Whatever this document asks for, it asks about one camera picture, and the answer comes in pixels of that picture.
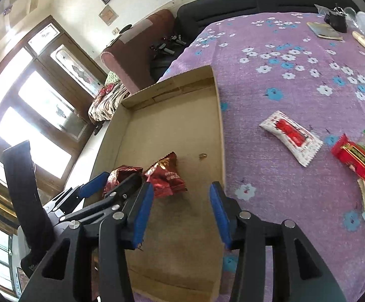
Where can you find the wooden glass door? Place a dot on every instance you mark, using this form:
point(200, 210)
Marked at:
point(60, 78)

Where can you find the shallow cardboard box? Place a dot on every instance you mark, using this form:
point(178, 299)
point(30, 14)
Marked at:
point(176, 132)

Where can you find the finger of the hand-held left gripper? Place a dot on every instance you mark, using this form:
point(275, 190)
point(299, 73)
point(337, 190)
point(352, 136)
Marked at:
point(122, 188)
point(94, 182)

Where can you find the maroon armchair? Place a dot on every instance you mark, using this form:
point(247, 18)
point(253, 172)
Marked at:
point(129, 56)

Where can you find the dark red gold-print snack packet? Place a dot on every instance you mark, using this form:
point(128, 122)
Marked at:
point(166, 176)

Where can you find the green floral pillow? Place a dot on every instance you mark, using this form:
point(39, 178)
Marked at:
point(111, 77)

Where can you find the small wall plaque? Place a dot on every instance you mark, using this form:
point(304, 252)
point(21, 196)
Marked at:
point(108, 15)

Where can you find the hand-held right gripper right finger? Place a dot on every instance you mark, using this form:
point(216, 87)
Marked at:
point(219, 217)

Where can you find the black sofa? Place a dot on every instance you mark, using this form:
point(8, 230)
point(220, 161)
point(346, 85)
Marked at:
point(232, 6)

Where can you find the olive notebook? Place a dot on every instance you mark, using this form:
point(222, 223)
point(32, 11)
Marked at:
point(324, 31)

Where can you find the purple floral tablecloth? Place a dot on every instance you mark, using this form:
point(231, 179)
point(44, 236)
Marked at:
point(295, 85)

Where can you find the long red candy packet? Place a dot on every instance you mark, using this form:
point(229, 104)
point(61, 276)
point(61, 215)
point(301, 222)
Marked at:
point(357, 160)

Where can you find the patterned brown blanket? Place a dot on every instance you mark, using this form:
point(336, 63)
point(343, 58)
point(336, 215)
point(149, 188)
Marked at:
point(107, 103)

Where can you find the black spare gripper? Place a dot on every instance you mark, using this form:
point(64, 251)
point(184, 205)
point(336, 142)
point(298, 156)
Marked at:
point(166, 45)

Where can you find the wall switch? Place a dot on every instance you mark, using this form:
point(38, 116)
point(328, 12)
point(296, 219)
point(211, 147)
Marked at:
point(115, 31)

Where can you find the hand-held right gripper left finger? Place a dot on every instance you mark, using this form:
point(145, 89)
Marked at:
point(142, 217)

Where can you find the long white red snack packet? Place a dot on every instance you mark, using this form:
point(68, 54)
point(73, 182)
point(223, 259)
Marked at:
point(291, 137)

